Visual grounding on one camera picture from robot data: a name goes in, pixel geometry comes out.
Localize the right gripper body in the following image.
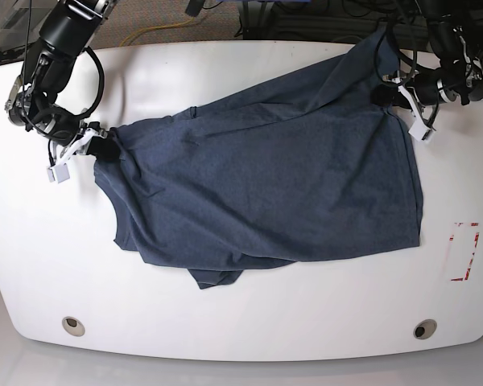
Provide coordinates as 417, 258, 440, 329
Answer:
47, 122, 107, 165

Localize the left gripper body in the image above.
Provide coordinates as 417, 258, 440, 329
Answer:
382, 70, 439, 129

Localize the dark blue T-shirt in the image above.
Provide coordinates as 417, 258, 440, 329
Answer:
94, 34, 423, 289

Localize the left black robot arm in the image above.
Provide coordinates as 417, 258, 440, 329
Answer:
371, 1, 483, 141

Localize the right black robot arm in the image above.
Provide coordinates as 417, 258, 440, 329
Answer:
5, 1, 120, 166

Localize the red tape rectangle marking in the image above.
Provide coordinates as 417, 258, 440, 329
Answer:
445, 222, 480, 282

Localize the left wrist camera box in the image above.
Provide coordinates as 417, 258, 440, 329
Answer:
408, 121, 435, 142

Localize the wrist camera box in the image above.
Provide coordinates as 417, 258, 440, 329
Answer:
408, 121, 435, 142
47, 163, 70, 183

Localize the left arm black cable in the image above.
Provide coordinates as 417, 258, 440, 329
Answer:
372, 0, 440, 89

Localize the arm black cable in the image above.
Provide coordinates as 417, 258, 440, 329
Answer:
23, 43, 106, 125
372, 0, 440, 89

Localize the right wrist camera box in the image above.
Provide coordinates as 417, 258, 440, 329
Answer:
47, 163, 70, 183

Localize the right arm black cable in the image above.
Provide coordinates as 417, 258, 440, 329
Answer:
23, 43, 106, 125

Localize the yellow cable on floor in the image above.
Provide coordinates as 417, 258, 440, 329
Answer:
122, 15, 194, 46

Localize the left table cable grommet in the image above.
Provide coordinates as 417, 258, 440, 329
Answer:
62, 317, 85, 337

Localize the table cable grommet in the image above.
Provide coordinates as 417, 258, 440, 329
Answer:
62, 317, 85, 337
413, 319, 437, 340

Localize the right table cable grommet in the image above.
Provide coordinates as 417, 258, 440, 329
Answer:
413, 319, 437, 340

